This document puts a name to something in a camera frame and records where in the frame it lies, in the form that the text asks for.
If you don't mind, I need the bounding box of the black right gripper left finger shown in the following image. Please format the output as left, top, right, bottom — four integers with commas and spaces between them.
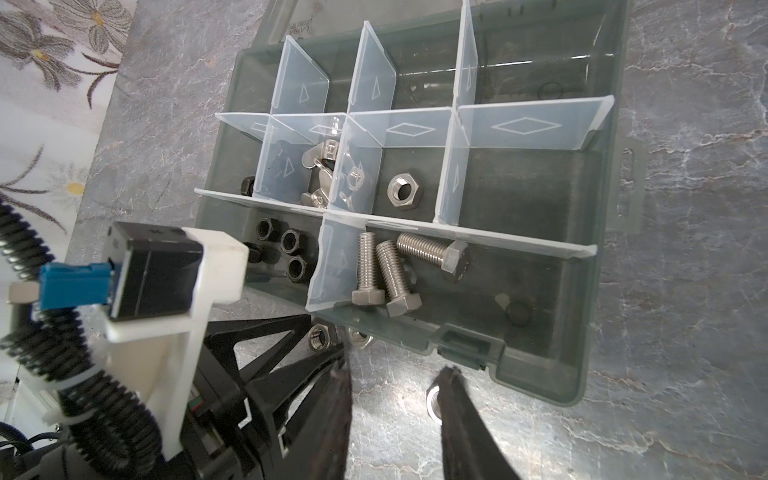
263, 365, 352, 479

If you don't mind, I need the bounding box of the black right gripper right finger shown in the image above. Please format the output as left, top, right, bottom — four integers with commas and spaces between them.
435, 367, 519, 480

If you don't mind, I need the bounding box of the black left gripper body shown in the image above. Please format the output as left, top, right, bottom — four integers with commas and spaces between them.
181, 339, 282, 479

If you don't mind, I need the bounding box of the black hex nut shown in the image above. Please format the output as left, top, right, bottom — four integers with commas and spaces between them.
280, 228, 306, 256
256, 218, 282, 242
244, 242, 264, 264
286, 255, 314, 284

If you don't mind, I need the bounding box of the silver wing nut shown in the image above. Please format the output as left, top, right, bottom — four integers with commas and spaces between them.
309, 166, 333, 197
300, 188, 328, 209
301, 139, 340, 171

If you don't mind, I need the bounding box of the black hex bolt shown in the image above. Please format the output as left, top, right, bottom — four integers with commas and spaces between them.
240, 176, 255, 197

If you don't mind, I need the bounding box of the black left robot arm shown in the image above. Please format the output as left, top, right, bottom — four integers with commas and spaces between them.
1, 201, 352, 479

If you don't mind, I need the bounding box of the silver hex bolt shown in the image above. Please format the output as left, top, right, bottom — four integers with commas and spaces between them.
351, 232, 386, 307
396, 233, 470, 281
376, 240, 422, 317

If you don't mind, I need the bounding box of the green transparent compartment box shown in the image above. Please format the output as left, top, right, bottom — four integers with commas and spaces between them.
197, 1, 631, 406

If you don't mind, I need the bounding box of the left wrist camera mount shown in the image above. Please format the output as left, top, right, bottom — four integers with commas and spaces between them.
102, 222, 249, 460

